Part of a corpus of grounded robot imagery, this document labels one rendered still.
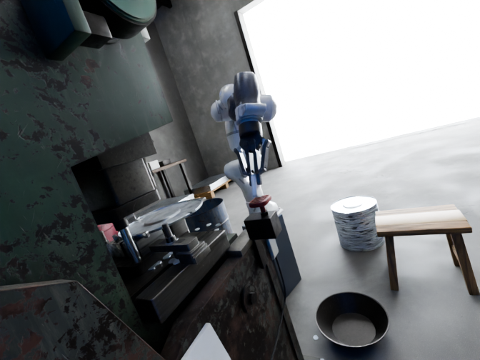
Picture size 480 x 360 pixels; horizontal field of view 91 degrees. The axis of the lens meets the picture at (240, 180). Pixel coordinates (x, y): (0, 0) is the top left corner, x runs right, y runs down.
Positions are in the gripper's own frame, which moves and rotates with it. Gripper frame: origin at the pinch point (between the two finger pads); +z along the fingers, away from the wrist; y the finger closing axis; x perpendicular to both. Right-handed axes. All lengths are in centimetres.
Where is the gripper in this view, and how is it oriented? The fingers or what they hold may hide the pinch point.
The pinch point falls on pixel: (256, 186)
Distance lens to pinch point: 73.3
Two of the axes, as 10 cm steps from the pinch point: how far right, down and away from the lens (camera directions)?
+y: -8.5, 1.7, 5.0
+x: -5.3, -1.1, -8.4
